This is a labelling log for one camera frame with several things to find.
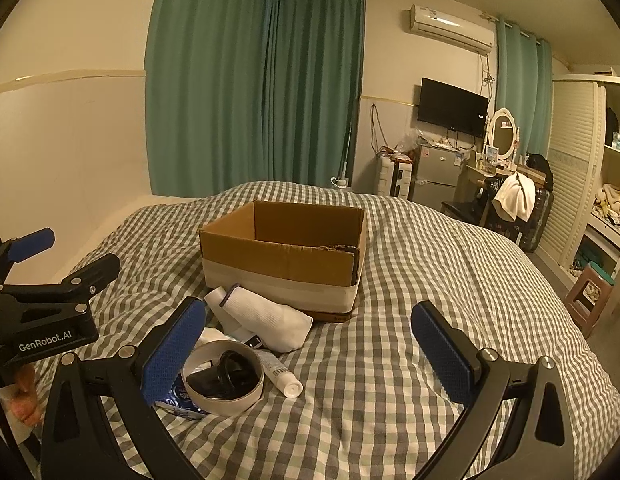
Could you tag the small black angled tool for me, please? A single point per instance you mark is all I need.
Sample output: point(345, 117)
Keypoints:
point(236, 291)

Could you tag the small dark metal clip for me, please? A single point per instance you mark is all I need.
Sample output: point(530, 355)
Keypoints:
point(253, 342)

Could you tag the black chair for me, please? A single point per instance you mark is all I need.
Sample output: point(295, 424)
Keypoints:
point(465, 210)

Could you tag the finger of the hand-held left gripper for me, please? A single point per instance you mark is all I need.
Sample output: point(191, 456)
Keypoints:
point(35, 242)
point(97, 270)

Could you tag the dark suitcase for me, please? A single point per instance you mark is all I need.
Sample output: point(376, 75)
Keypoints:
point(537, 220)

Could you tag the white wardrobe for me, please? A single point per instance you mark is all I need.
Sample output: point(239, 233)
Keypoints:
point(572, 160)

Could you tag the white suitcase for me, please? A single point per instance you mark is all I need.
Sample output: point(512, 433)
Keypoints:
point(392, 177)

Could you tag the black bag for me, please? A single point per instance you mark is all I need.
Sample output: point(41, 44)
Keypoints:
point(540, 167)

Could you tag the thin white pole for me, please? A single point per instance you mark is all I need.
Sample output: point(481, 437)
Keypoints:
point(347, 150)

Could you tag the brown plastic stool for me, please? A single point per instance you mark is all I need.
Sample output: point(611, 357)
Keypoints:
point(587, 292)

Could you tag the pile of clothes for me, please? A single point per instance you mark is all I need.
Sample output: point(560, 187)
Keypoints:
point(612, 205)

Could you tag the grey checked blanket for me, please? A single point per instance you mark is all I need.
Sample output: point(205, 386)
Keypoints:
point(365, 385)

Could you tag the white ribbed sock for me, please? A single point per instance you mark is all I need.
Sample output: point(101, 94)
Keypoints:
point(270, 322)

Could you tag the wide green curtain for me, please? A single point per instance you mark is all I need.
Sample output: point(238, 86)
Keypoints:
point(205, 85)

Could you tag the black hair clip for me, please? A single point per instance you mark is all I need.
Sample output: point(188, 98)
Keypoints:
point(225, 372)

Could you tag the cardboard box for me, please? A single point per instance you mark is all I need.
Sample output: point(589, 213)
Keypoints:
point(270, 265)

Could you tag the black wall television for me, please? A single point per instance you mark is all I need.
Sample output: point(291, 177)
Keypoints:
point(452, 106)

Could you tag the white air conditioner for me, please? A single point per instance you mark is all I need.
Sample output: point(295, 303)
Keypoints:
point(447, 27)

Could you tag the clear plastic bag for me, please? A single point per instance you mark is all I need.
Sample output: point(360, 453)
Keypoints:
point(410, 141)

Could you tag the white towel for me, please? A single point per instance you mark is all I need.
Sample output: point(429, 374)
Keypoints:
point(515, 195)

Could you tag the white oval vanity mirror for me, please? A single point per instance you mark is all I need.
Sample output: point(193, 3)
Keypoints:
point(504, 132)

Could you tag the white squeeze tube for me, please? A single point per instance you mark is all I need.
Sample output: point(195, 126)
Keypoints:
point(277, 372)

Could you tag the white vanity table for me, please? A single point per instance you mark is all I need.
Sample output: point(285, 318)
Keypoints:
point(477, 172)

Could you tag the white tape roll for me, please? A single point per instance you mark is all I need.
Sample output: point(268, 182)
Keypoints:
point(225, 406)

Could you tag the person's left hand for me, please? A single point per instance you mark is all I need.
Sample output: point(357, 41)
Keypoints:
point(21, 395)

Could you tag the green curtain beside suitcase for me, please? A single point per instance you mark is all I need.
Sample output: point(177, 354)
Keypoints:
point(315, 90)

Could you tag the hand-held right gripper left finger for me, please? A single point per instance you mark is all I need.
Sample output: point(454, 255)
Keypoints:
point(172, 355)

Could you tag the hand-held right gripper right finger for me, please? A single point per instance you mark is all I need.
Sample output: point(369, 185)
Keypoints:
point(442, 355)

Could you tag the silver mini fridge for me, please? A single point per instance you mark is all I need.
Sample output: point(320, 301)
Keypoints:
point(435, 175)

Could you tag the blue and white tissue packet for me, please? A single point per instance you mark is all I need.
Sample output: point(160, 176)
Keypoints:
point(177, 402)

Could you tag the green curtain beside wardrobe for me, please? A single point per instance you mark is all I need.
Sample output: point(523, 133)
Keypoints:
point(522, 85)

